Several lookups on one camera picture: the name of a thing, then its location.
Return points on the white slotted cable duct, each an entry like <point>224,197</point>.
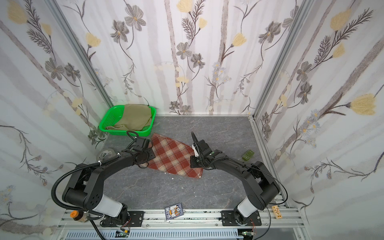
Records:
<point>174,234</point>

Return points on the red plaid skirt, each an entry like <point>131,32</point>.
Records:
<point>173,157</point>

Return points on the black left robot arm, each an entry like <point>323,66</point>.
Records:
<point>82,189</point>

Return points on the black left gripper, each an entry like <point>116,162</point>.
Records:
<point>145,154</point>

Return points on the clear tape roll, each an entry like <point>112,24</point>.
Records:
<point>105,154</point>

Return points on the green plastic basket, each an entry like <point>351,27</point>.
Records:
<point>143,133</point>

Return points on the olive khaki skirt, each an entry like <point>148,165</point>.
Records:
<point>128,118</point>

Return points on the small green box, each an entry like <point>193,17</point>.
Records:
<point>248,155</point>

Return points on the small wooden block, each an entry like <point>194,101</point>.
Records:
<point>277,212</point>

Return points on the blue patterned card box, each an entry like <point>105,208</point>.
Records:
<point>174,211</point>

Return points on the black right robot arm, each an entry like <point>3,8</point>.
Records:
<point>270,185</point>

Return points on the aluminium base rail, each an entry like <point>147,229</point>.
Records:
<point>155,219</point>

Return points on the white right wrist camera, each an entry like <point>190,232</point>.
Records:
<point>195,151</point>

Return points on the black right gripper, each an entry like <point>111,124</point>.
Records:
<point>197,160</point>

